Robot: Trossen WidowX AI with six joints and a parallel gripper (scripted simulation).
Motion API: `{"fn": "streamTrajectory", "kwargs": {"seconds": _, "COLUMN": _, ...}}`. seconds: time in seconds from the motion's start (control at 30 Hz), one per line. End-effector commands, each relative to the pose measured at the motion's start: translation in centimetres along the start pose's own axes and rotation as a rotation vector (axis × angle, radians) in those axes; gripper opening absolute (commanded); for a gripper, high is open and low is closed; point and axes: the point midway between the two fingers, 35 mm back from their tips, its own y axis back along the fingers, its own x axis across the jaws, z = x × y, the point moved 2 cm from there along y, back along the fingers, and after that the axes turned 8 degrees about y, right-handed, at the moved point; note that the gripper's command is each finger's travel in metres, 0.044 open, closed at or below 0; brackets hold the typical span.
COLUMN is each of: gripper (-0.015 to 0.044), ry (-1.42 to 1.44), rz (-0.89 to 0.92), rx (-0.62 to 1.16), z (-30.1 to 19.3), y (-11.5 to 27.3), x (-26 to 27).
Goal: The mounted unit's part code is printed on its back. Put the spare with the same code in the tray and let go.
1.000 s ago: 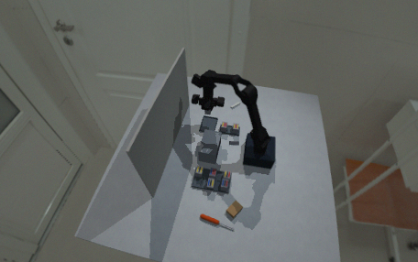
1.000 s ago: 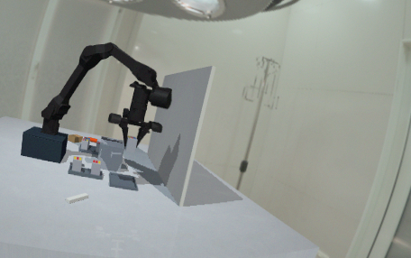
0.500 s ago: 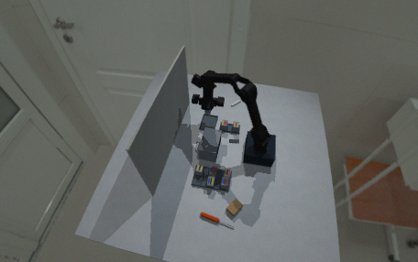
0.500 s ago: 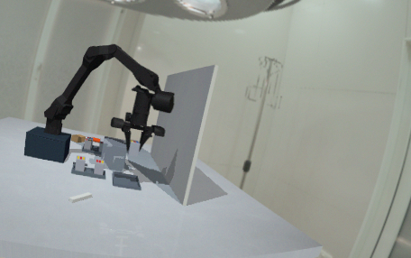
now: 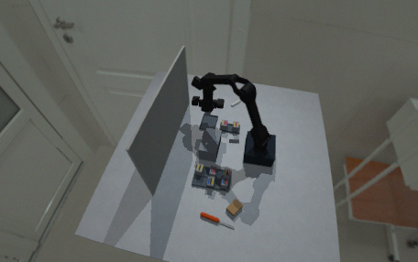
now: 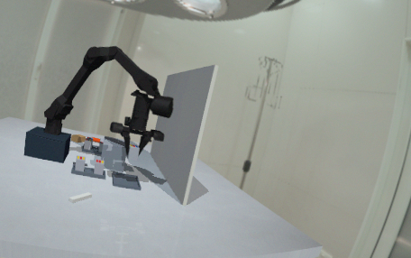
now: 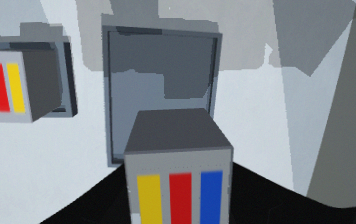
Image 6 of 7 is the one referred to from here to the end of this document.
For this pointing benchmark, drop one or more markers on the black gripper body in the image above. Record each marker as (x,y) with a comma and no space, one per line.
(138,124)

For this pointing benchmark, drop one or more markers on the small tan cardboard box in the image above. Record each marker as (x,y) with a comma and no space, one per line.
(78,138)

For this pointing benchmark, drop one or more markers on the white rectangular bar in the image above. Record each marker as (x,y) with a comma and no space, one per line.
(80,197)

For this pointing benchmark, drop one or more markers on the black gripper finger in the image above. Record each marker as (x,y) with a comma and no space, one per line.
(143,142)
(127,142)

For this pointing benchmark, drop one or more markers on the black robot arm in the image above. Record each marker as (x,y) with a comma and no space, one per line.
(94,58)

